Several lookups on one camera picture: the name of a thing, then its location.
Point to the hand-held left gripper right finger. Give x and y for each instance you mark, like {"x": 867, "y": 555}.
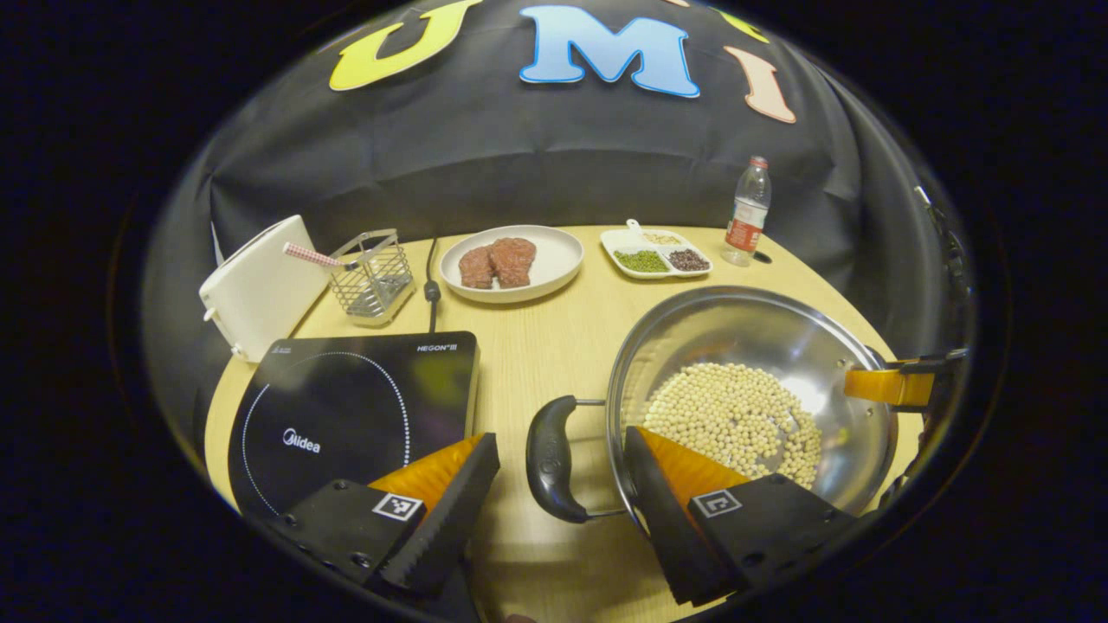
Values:
{"x": 666, "y": 519}

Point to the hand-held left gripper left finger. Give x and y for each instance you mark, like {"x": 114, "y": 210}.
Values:
{"x": 450, "y": 528}

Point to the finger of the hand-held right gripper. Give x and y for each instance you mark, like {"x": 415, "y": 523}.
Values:
{"x": 887, "y": 387}

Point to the black induction cooktop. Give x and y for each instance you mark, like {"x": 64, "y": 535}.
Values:
{"x": 346, "y": 407}

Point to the pile of yellow soybeans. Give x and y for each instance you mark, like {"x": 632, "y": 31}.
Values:
{"x": 727, "y": 415}

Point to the black tripod stand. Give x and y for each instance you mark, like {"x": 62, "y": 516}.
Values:
{"x": 948, "y": 242}

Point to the clear plastic water bottle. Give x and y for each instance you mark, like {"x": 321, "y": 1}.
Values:
{"x": 746, "y": 221}

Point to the raw red meat piece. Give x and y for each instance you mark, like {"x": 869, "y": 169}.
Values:
{"x": 476, "y": 268}
{"x": 513, "y": 261}

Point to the white divided dish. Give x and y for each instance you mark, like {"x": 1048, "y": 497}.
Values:
{"x": 636, "y": 242}

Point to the white round plate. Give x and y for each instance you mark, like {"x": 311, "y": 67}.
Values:
{"x": 558, "y": 255}

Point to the white toaster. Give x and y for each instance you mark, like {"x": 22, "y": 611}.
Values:
{"x": 260, "y": 294}

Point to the pink striped straw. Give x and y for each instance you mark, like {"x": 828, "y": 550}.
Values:
{"x": 307, "y": 254}

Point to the black backdrop cloth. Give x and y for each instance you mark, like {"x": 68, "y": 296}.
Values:
{"x": 519, "y": 156}

